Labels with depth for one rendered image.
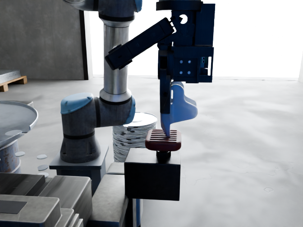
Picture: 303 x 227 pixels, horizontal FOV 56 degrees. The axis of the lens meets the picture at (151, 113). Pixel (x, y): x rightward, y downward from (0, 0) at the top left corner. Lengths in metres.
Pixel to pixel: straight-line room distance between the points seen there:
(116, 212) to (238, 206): 1.23
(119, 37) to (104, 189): 0.53
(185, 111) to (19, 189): 0.27
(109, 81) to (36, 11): 4.45
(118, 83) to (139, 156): 0.52
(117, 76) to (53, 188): 0.60
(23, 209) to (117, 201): 0.22
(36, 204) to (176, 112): 0.25
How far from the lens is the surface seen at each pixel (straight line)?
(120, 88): 1.00
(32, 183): 0.46
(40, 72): 5.46
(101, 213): 0.48
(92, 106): 1.03
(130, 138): 1.74
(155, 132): 0.50
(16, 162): 1.76
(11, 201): 0.33
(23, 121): 0.48
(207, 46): 0.44
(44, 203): 0.32
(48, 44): 5.32
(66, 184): 0.44
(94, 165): 1.05
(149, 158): 0.50
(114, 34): 0.92
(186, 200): 1.65
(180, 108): 0.45
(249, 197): 1.75
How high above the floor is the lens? 0.93
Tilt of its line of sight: 17 degrees down
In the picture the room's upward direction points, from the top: straight up
